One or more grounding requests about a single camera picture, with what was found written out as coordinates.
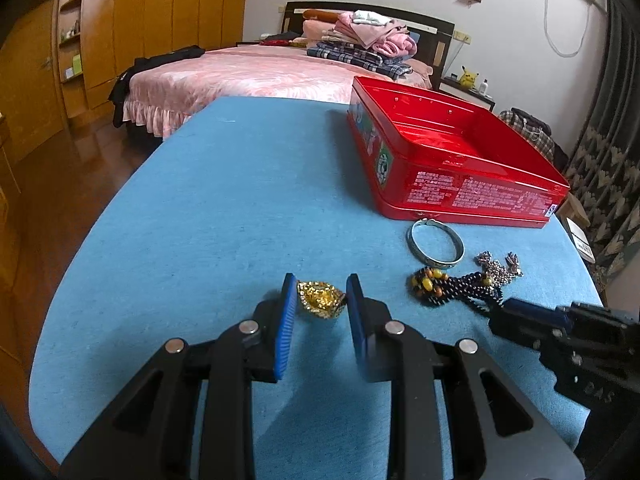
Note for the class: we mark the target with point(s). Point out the dark wooden bed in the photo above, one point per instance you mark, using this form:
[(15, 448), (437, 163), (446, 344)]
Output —
[(440, 35)]

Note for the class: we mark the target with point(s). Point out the wooden wardrobe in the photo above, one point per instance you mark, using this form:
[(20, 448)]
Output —
[(165, 10)]

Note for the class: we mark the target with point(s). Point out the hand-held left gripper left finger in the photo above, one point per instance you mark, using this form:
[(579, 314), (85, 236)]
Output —
[(285, 330)]

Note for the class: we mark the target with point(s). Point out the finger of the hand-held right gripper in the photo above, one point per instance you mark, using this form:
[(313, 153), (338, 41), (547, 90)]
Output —
[(525, 322)]

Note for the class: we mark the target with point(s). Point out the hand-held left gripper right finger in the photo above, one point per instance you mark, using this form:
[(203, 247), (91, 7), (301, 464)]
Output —
[(356, 325)]

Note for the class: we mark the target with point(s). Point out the plaid bag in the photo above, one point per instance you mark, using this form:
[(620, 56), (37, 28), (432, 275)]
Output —
[(530, 132)]

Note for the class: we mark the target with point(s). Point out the wide silver bangle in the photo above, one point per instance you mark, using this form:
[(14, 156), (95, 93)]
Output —
[(435, 261)]

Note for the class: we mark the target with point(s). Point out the plaid folded clothes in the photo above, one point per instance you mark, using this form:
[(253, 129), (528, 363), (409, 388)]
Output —
[(360, 57)]

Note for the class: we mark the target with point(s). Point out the pink bedspread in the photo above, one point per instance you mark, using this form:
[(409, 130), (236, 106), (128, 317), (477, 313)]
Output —
[(240, 75)]

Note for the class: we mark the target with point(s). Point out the wall socket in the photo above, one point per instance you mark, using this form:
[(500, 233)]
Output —
[(462, 37)]

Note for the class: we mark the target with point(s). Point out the dark nightstand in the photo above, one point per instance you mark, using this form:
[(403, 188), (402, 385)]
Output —
[(470, 97)]

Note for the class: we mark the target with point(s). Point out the red cloth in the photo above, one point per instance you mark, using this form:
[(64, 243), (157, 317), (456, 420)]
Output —
[(280, 40)]

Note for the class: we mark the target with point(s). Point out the wooden door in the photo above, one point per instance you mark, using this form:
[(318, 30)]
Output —
[(30, 75)]

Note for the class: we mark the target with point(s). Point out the pink folded clothes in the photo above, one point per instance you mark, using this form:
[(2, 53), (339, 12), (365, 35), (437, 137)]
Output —
[(380, 35)]

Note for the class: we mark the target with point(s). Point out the black clothing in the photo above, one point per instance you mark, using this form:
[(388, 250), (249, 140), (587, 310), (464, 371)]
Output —
[(160, 62)]

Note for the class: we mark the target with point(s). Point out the white bottle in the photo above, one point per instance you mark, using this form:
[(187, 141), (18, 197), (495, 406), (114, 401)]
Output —
[(484, 87)]

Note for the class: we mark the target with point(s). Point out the yellow plush toy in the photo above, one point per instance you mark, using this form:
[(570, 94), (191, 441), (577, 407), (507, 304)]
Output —
[(467, 77)]

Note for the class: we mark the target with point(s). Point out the gold ingot ornament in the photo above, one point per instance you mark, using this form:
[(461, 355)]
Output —
[(320, 302)]

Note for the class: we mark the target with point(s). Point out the blue tablecloth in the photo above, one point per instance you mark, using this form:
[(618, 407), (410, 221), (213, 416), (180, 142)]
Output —
[(225, 200)]

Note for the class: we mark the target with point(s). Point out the dark floral curtain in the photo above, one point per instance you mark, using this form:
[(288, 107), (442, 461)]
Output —
[(610, 160)]

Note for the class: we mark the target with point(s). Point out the red tin box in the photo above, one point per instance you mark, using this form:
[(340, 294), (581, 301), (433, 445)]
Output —
[(450, 195)]

